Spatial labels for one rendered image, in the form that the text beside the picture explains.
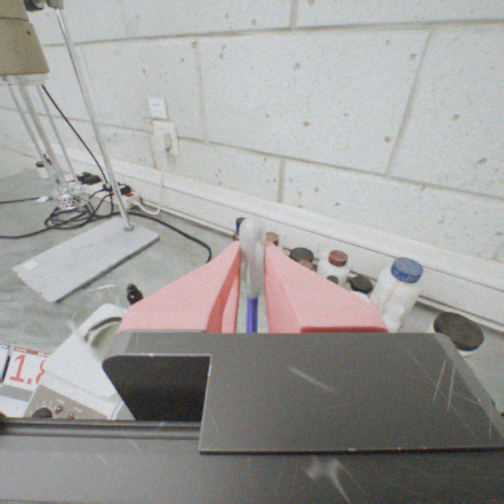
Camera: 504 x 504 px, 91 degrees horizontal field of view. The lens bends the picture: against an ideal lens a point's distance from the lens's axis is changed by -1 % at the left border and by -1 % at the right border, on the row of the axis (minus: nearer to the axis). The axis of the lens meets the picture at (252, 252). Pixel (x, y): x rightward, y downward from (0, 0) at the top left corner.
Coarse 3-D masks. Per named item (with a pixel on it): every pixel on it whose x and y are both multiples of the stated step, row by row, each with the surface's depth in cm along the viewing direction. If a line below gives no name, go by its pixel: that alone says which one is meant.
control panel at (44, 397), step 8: (40, 384) 33; (40, 392) 32; (48, 392) 32; (56, 392) 32; (32, 400) 32; (40, 400) 32; (48, 400) 32; (56, 400) 32; (64, 400) 32; (72, 400) 31; (32, 408) 32; (48, 408) 32; (56, 408) 31; (64, 408) 31; (72, 408) 31; (80, 408) 31; (88, 408) 31; (24, 416) 32; (56, 416) 31; (64, 416) 31; (80, 416) 31; (88, 416) 30; (96, 416) 30; (104, 416) 30
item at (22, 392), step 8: (48, 352) 39; (8, 368) 39; (8, 384) 39; (16, 384) 39; (0, 392) 38; (8, 392) 38; (16, 392) 38; (24, 392) 38; (32, 392) 38; (24, 400) 37
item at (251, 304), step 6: (246, 300) 14; (252, 300) 14; (258, 300) 14; (246, 306) 14; (252, 306) 14; (246, 312) 15; (252, 312) 14; (246, 318) 15; (252, 318) 15; (246, 324) 15; (252, 324) 15; (246, 330) 16; (252, 330) 15
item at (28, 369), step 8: (16, 352) 40; (16, 360) 39; (24, 360) 39; (32, 360) 39; (40, 360) 39; (16, 368) 39; (24, 368) 39; (32, 368) 39; (40, 368) 39; (8, 376) 39; (16, 376) 39; (24, 376) 39; (32, 376) 39; (40, 376) 38; (24, 384) 38; (32, 384) 38
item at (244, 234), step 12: (252, 216) 11; (240, 228) 11; (240, 240) 11; (252, 240) 11; (240, 252) 12; (252, 252) 11; (240, 264) 12; (252, 264) 12; (252, 276) 12; (252, 288) 13
